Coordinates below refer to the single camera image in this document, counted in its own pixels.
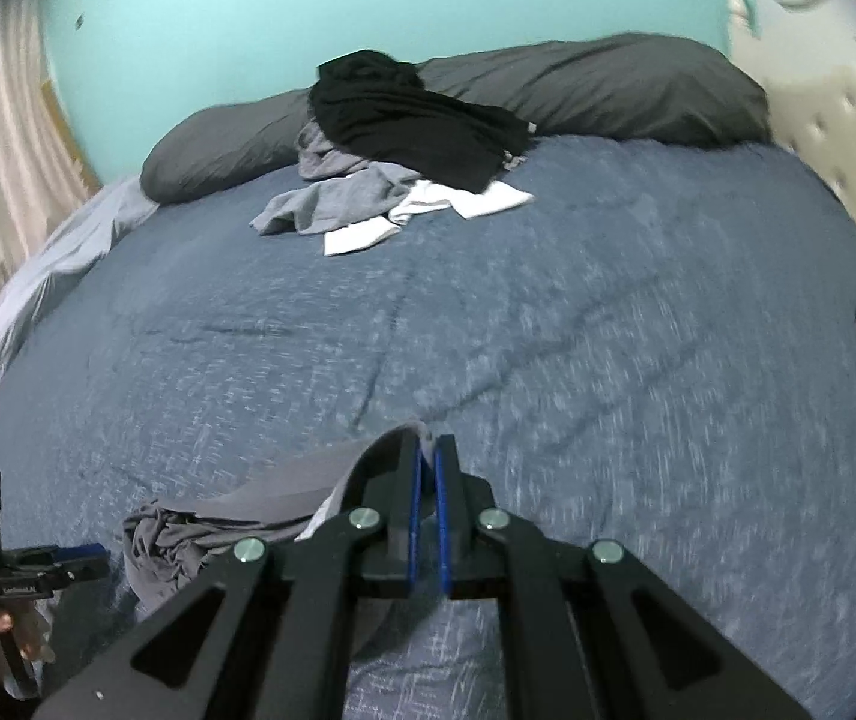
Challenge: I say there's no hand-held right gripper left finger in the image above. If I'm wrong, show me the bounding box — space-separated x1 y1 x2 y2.
34 424 423 720

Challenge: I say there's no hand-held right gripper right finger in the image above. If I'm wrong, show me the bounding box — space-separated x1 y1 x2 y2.
434 435 812 720

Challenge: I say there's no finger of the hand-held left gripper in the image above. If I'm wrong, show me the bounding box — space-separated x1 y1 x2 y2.
51 544 110 586

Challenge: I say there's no grey t-shirt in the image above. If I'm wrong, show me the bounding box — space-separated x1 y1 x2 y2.
124 420 459 638

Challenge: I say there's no blue patterned bedspread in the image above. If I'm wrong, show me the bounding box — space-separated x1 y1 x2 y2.
0 135 856 720

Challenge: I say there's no pale grey blanket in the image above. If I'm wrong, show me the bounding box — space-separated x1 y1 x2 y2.
0 176 160 428

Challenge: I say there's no white garment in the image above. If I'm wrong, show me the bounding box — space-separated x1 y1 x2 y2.
323 180 535 257

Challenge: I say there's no light grey heather garment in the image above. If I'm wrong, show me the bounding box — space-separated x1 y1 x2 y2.
249 124 429 236

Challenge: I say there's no pale pink curtain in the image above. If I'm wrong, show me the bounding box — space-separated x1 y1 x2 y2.
0 0 103 421

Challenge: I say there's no wooden board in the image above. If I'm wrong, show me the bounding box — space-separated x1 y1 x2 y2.
39 79 103 188

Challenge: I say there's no black garment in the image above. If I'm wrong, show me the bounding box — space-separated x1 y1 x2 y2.
310 50 532 194

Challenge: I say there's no dark grey long pillow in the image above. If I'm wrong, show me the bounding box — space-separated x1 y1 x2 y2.
140 32 770 205

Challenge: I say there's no cream tufted headboard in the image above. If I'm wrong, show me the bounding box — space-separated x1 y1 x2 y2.
720 0 856 278

